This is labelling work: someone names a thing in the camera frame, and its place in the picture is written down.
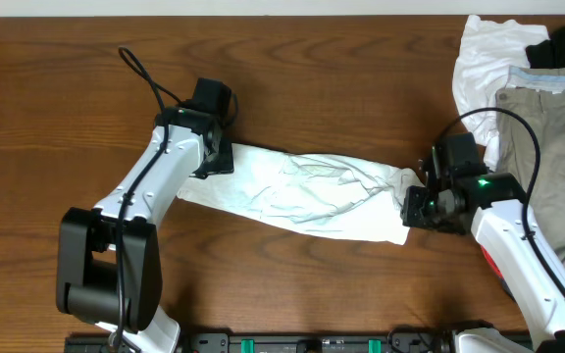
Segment white t-shirt with black tag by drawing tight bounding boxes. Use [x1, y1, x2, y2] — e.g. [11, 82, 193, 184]
[177, 144, 421, 245]

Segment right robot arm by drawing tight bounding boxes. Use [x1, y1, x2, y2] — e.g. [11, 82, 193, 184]
[401, 174, 565, 352]

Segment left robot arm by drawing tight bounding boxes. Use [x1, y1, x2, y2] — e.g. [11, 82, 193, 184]
[56, 107, 234, 352]

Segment navy red shorts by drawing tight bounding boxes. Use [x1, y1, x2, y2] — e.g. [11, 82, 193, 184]
[480, 245, 515, 302]

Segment grey khaki trousers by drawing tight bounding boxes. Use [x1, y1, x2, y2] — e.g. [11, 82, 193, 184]
[493, 77, 565, 305]

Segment right black cable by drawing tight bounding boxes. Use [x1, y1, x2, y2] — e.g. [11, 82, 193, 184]
[434, 106, 565, 334]

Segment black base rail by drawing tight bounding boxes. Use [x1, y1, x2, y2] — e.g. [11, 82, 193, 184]
[64, 327, 534, 353]

